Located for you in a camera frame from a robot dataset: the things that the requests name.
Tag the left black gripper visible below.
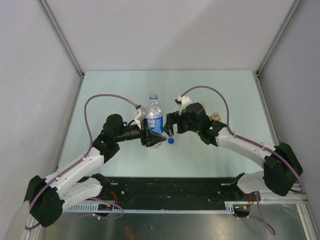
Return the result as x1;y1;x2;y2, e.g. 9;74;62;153
114;117;166;147

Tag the purple cable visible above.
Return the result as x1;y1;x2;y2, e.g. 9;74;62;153
181;85;306;195
24;94;138;231

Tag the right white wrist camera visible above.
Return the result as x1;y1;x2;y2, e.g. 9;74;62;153
174;95;192;115

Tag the blue bottle cap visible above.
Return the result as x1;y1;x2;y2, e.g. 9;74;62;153
168;137;175;145

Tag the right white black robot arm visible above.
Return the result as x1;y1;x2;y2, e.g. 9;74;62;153
163;102;303;201

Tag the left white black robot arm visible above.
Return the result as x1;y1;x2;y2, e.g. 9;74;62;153
24;114;166;227

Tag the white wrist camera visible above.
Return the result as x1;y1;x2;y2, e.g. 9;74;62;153
134;105;148;129
174;95;192;115

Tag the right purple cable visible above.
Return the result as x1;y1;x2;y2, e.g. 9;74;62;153
181;85;306;195

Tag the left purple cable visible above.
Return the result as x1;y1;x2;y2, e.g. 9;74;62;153
24;94;138;231

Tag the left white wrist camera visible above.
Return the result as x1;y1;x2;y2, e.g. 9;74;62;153
134;105;148;129

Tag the orange juice bottle yellow cap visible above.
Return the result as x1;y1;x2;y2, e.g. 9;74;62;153
209;112;221;122

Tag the left aluminium frame post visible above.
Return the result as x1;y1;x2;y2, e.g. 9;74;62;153
36;0;85;77

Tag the right aluminium frame post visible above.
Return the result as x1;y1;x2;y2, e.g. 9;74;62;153
257;0;307;75

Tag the grey cable duct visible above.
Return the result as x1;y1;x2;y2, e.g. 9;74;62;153
65;201;235;215

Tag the yellow honey pomelo drink bottle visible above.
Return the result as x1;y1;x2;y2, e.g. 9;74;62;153
200;101;207;111

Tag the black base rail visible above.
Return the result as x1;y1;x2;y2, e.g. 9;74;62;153
92;173;254;210

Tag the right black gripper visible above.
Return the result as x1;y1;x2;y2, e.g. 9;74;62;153
163;109;201;137

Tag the aluminium frame post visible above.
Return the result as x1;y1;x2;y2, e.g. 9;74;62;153
36;0;85;77
257;0;307;75

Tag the clear blue-cap water bottle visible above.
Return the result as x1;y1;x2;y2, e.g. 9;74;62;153
144;92;164;135

